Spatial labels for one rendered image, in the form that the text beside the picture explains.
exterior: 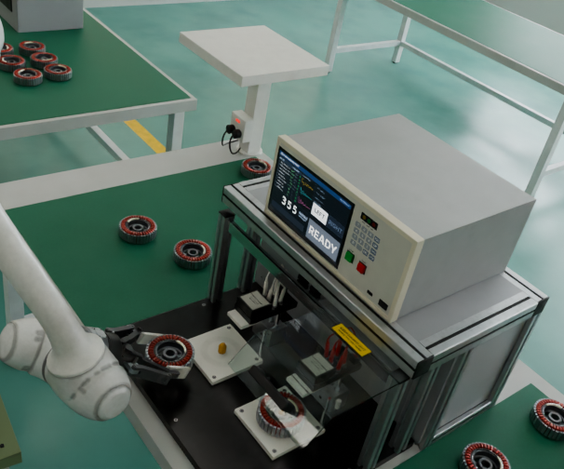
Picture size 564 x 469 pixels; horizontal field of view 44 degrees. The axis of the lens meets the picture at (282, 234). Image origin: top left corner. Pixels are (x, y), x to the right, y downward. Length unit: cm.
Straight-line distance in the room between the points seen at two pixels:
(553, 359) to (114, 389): 248
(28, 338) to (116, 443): 123
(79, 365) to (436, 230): 70
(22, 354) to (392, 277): 71
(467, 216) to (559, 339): 214
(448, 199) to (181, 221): 101
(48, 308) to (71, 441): 138
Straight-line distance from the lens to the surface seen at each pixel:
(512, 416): 191
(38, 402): 268
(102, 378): 125
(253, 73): 216
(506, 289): 165
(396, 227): 134
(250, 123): 257
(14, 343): 136
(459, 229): 141
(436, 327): 147
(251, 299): 170
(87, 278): 199
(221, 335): 180
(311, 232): 154
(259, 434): 160
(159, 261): 205
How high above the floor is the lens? 201
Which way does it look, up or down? 34 degrees down
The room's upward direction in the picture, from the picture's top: 12 degrees clockwise
